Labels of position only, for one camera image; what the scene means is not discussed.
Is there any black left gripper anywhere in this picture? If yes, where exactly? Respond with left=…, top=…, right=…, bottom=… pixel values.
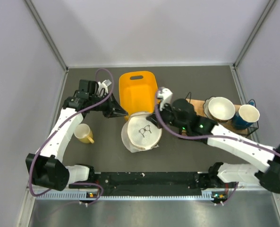
left=89, top=90, right=127, bottom=118

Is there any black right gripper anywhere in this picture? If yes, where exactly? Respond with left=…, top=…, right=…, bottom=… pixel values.
left=147, top=100, right=188, bottom=131

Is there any white mesh laundry bag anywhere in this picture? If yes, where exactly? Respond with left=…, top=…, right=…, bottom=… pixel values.
left=121, top=112, right=162, bottom=153

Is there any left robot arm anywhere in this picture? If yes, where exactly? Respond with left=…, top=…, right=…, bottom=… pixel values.
left=25, top=79, right=128, bottom=191

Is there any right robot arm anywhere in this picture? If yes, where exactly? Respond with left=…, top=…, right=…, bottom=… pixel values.
left=147, top=99, right=280, bottom=193

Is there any yellow plastic basket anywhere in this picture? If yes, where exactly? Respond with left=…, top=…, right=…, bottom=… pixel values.
left=119, top=71, right=158, bottom=116

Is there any yellow mug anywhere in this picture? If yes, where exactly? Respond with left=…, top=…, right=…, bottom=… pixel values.
left=74, top=123, right=94, bottom=144

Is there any cream ceramic bowl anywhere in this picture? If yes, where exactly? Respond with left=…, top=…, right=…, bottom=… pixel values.
left=203, top=97, right=236, bottom=122

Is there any blue cup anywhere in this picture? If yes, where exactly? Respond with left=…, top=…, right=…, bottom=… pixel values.
left=231, top=104, right=260, bottom=130

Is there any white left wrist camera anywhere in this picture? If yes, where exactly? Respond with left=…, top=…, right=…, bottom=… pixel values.
left=97, top=79, right=112, bottom=97

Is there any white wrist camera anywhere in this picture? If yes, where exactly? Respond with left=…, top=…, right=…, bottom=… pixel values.
left=156, top=87, right=173, bottom=111
left=97, top=79, right=112, bottom=97

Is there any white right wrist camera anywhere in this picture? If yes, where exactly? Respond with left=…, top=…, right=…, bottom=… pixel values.
left=156, top=87, right=173, bottom=111

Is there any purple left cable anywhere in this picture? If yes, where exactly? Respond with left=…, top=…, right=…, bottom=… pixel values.
left=27, top=68, right=114, bottom=206

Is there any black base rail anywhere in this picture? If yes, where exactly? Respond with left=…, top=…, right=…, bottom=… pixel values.
left=69, top=172, right=226, bottom=196

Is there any grey cable duct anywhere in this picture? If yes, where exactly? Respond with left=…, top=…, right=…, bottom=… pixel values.
left=37, top=191, right=214, bottom=201

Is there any wooden wire-frame shelf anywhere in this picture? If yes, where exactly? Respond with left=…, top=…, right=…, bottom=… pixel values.
left=186, top=92, right=259, bottom=137

